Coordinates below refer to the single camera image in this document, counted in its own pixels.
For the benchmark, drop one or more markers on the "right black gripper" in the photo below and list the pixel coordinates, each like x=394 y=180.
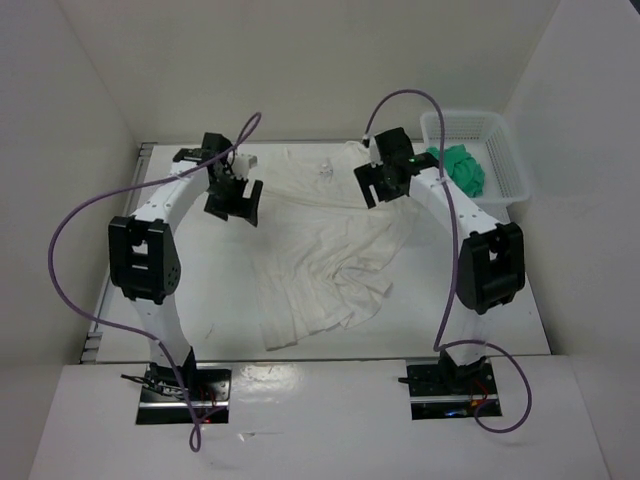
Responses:
x=366 y=176

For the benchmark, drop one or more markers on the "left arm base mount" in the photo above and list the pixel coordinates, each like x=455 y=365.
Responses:
x=161 y=402

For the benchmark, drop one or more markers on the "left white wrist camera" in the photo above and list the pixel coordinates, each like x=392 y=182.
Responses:
x=242 y=164

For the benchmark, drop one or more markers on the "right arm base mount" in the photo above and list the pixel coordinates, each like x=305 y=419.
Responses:
x=439 y=389

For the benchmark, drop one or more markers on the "white plastic basket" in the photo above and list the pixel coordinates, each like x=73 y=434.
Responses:
x=487 y=140

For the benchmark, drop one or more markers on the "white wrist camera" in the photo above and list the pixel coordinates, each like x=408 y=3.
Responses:
x=242 y=164
x=369 y=143

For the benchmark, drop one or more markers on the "white tank top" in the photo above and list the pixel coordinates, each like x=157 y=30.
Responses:
x=319 y=253

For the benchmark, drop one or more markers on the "green tank top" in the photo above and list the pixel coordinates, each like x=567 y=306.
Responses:
x=464 y=170

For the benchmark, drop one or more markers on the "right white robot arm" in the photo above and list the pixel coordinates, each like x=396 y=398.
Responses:
x=488 y=267

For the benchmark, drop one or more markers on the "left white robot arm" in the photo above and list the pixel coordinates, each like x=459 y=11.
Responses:
x=144 y=260

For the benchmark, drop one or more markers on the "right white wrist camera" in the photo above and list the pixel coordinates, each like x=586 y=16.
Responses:
x=369 y=143

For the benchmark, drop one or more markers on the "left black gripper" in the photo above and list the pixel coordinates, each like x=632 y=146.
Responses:
x=240 y=206

